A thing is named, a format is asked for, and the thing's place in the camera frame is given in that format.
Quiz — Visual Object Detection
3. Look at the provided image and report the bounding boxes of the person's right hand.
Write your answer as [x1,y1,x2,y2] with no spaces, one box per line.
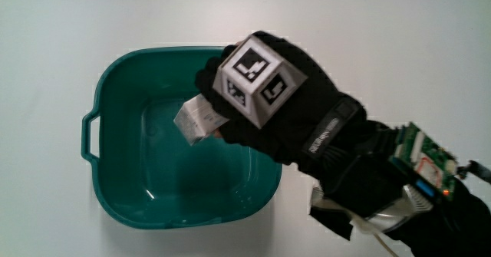
[194,30,368,178]

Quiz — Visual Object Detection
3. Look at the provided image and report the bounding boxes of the white milk carton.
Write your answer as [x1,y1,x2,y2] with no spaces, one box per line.
[173,94,230,147]

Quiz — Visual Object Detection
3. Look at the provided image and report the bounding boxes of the green plastic basin plate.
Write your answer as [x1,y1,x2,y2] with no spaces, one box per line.
[81,45,284,230]

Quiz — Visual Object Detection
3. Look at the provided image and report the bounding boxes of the green circuit board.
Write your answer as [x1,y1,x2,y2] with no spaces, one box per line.
[389,121,460,203]

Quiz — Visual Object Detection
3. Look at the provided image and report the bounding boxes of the white cable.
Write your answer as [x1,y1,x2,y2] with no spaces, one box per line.
[374,232,400,257]

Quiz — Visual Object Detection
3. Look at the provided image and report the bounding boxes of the black cable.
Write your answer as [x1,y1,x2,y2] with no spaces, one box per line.
[456,160,491,185]

